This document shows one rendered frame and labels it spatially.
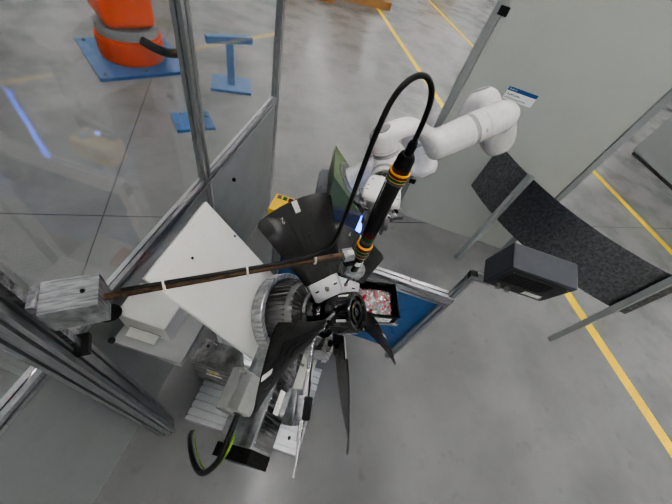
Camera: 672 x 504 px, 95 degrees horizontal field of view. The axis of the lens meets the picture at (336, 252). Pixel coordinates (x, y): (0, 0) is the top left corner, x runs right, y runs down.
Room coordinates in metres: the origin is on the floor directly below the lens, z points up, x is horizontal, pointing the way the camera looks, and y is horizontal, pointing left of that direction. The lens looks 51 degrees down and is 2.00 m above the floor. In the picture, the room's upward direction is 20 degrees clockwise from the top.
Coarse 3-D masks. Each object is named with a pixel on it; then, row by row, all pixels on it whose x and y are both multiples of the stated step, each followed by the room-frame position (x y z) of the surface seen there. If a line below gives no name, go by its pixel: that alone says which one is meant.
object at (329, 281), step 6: (330, 276) 0.49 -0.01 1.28; (336, 276) 0.50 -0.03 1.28; (318, 282) 0.46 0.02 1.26; (324, 282) 0.47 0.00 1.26; (330, 282) 0.48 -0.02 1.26; (312, 288) 0.45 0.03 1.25; (318, 288) 0.45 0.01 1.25; (324, 288) 0.46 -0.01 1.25; (330, 288) 0.47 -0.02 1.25; (336, 288) 0.47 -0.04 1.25; (342, 288) 0.48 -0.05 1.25; (312, 294) 0.44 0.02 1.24; (318, 294) 0.44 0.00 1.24; (324, 294) 0.45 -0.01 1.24; (330, 294) 0.46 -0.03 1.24; (336, 294) 0.46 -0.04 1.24; (318, 300) 0.43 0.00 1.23; (324, 300) 0.44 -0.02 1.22
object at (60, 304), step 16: (32, 288) 0.15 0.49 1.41; (48, 288) 0.16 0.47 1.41; (64, 288) 0.17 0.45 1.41; (80, 288) 0.18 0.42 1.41; (96, 288) 0.19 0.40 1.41; (32, 304) 0.13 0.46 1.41; (48, 304) 0.14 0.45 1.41; (64, 304) 0.15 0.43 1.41; (80, 304) 0.16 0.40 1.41; (96, 304) 0.17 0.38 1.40; (48, 320) 0.12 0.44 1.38; (64, 320) 0.13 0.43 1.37; (80, 320) 0.14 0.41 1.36; (96, 320) 0.15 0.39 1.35
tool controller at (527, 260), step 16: (496, 256) 0.95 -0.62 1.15; (512, 256) 0.89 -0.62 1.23; (528, 256) 0.91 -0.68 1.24; (544, 256) 0.93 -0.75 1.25; (496, 272) 0.88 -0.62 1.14; (512, 272) 0.84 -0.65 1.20; (528, 272) 0.84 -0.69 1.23; (544, 272) 0.87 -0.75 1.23; (560, 272) 0.89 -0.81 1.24; (576, 272) 0.91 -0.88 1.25; (496, 288) 0.86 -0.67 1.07; (512, 288) 0.88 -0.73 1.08; (528, 288) 0.86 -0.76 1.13; (544, 288) 0.86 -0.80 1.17; (560, 288) 0.85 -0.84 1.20; (576, 288) 0.85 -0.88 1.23
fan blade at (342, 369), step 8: (336, 360) 0.34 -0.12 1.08; (344, 360) 0.33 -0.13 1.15; (336, 368) 0.33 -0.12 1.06; (344, 368) 0.31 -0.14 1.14; (344, 376) 0.29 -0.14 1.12; (344, 384) 0.28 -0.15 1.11; (344, 392) 0.26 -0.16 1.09; (344, 400) 0.25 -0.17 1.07; (344, 408) 0.23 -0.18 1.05; (344, 416) 0.22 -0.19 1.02
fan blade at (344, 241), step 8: (336, 224) 0.77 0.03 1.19; (344, 232) 0.75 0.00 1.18; (352, 232) 0.77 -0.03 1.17; (344, 240) 0.72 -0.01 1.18; (352, 240) 0.74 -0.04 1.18; (344, 248) 0.68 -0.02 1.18; (352, 248) 0.70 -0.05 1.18; (376, 248) 0.78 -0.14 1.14; (368, 256) 0.70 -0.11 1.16; (376, 256) 0.73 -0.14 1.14; (368, 264) 0.67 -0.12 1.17; (376, 264) 0.69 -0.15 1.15; (368, 272) 0.63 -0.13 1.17; (360, 280) 0.58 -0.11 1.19
